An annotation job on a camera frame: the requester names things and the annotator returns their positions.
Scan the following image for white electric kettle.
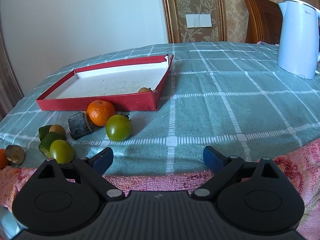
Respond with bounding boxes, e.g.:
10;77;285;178
277;0;319;80

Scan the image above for gold framed wallpaper panel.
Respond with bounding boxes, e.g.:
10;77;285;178
162;0;227;43

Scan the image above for orange mandarin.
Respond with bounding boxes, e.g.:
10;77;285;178
86;100;116;127
0;148;9;170

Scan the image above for green cucumber piece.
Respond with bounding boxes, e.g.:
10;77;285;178
38;125;52;141
39;132;66;158

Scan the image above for white wall switch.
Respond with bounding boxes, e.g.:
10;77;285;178
185;14;212;28

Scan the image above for red shallow cardboard box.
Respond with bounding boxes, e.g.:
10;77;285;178
36;54;174;112

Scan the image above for yellow-brown longan fruit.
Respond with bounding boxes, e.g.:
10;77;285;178
49;124;66;139

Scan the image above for dark sugarcane piece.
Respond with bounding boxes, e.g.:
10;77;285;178
5;145;25;165
68;112;92;139

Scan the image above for small brown longan fruit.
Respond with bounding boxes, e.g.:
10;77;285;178
138;87;153;93

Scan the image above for green tomato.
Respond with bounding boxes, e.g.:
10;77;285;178
49;139;75;164
106;114;132;141

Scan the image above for wooden headboard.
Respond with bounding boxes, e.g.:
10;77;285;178
244;0;283;44

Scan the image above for teal plaid bed sheet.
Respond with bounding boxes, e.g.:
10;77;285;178
1;42;319;176

